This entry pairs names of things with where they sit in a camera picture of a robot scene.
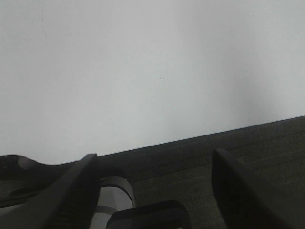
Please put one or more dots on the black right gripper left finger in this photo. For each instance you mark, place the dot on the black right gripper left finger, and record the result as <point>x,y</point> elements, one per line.
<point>68,203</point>

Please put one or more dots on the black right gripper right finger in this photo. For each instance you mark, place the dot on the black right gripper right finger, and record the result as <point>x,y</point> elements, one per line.
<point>245,200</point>

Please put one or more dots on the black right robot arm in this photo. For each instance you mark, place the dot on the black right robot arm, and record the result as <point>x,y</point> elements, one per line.
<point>35,177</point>

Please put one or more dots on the robot base column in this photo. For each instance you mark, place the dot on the robot base column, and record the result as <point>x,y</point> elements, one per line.
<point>116,194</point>

